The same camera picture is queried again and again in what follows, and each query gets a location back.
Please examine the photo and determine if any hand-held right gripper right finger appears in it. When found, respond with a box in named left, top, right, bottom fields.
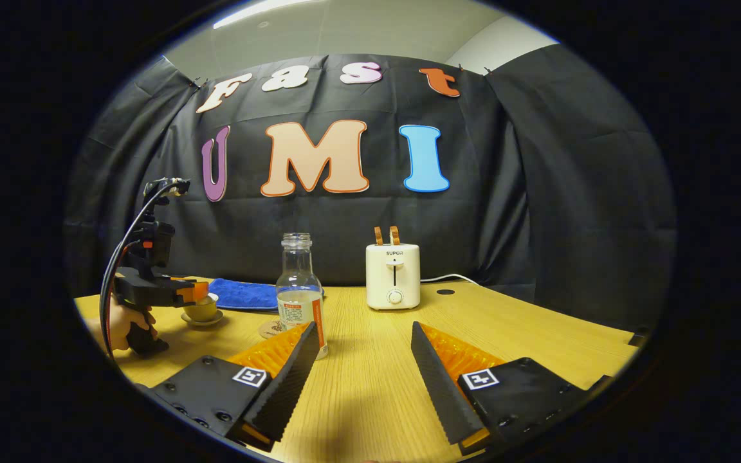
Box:
left=411, top=322, right=609, bottom=454

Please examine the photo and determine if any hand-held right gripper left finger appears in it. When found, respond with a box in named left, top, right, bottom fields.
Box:
left=145, top=322, right=321, bottom=452

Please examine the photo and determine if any cream teacup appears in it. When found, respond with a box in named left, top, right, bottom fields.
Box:
left=184, top=293, right=219, bottom=322

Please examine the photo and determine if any clear water bottle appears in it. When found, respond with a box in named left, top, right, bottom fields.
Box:
left=276, top=233, right=329, bottom=359

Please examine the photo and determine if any cream saucer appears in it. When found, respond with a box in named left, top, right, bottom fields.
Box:
left=181, top=310, right=224, bottom=327

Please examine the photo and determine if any blue towel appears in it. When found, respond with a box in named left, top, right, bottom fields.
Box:
left=206, top=278, right=326, bottom=312

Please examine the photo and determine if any white toaster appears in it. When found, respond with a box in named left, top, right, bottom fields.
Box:
left=365, top=243, right=421, bottom=311

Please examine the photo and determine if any black backdrop cloth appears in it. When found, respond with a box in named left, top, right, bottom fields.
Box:
left=65, top=45, right=677, bottom=329

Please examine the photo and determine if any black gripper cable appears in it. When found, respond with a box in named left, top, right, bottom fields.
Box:
left=99, top=183, right=175, bottom=358

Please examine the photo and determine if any white toaster cable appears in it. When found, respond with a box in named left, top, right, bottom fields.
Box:
left=419, top=274, right=480, bottom=286

